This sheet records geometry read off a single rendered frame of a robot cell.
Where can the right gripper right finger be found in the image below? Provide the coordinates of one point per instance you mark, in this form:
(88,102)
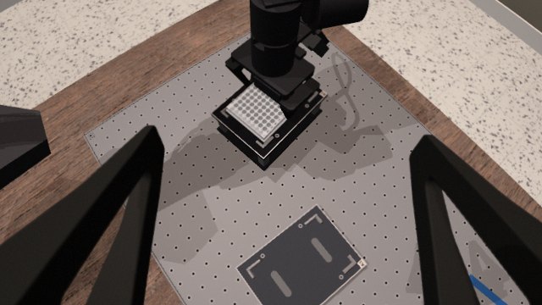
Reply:
(513,235)

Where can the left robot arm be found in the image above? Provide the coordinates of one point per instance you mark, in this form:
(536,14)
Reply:
(276,22)

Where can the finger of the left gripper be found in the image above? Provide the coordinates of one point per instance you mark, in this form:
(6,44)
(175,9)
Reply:
(312,84)
(236,69)

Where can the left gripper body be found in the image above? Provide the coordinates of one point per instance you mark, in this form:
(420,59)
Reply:
(277,70)

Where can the blue tape rectangle outline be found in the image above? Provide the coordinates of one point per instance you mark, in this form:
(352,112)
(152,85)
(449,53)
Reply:
(491,295)

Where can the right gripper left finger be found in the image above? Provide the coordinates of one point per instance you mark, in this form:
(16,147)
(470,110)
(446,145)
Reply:
(39,262)

